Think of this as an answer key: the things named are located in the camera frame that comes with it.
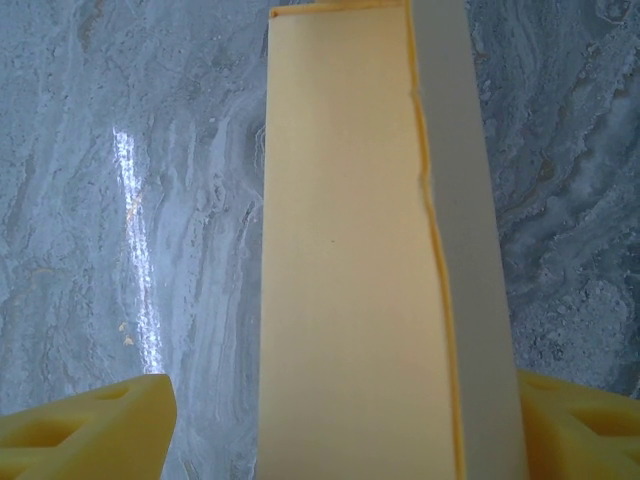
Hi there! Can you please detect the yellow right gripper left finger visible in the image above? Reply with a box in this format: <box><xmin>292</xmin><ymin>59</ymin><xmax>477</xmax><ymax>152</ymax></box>
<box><xmin>0</xmin><ymin>373</ymin><xmax>177</xmax><ymax>480</ymax></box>

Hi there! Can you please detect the yellow paper box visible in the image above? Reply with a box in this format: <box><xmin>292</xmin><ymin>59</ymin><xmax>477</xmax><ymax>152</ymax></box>
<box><xmin>254</xmin><ymin>0</ymin><xmax>531</xmax><ymax>480</ymax></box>

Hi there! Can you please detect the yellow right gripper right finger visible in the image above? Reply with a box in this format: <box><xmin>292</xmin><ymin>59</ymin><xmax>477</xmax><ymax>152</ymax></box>
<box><xmin>517</xmin><ymin>368</ymin><xmax>640</xmax><ymax>480</ymax></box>

